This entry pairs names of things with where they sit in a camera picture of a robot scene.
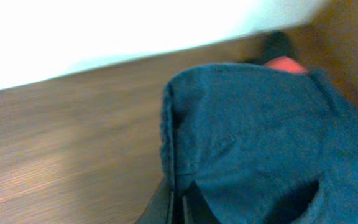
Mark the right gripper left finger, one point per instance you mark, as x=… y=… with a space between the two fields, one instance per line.
x=160 y=207

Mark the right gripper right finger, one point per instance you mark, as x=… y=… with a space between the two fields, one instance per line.
x=195 y=208

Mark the navy blue shorts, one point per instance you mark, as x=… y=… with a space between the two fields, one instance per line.
x=262 y=145

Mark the red printed t-shirt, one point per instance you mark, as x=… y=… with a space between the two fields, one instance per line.
x=286 y=64

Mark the black garment under pile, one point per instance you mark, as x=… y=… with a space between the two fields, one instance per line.
x=276 y=44

